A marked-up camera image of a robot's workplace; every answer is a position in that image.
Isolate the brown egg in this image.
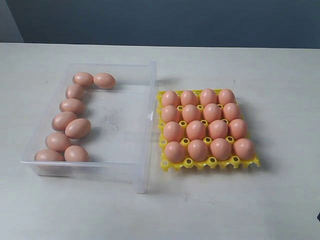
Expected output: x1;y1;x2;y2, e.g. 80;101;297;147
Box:
180;90;198;107
72;72;94;88
233;138;255;161
218;89;236;106
65;83;85;100
164;141;186;164
163;121;183;142
59;98;85;115
45;132;71;152
93;73;116;89
186;120;206;141
64;145;89;162
161;90;180;107
202;103;222;124
34;149;65;172
228;119;248;140
187;139;208;162
161;105;181;123
208;119;228;140
181;104;201;124
64;118;91;139
222;102;242;122
199;88;218;107
210;138;232;161
51;111;77;132

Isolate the yellow plastic egg tray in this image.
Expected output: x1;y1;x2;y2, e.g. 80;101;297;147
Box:
157;89;260;172

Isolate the clear plastic bin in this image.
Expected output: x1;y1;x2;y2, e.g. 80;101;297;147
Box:
21;62;157;194

